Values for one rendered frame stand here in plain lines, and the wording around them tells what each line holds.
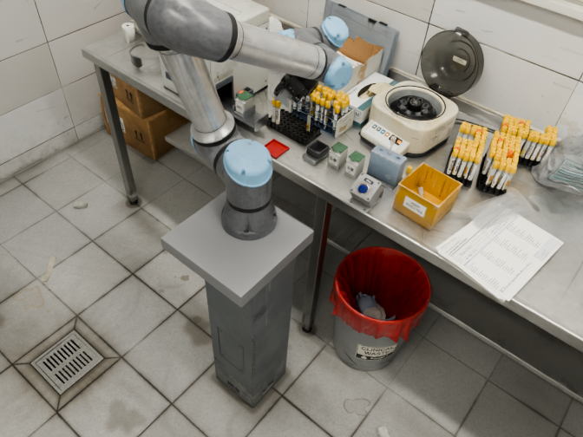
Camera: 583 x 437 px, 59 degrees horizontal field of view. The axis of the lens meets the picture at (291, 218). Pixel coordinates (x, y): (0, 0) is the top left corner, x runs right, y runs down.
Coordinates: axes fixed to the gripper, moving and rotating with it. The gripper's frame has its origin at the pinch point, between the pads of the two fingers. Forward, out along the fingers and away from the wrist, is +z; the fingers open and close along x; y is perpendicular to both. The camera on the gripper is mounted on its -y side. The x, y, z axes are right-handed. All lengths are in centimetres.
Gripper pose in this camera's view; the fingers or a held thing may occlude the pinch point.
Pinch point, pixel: (276, 96)
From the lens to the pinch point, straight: 163.8
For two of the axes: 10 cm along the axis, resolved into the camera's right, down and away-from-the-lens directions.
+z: -4.3, 3.5, 8.3
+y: 6.5, 7.6, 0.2
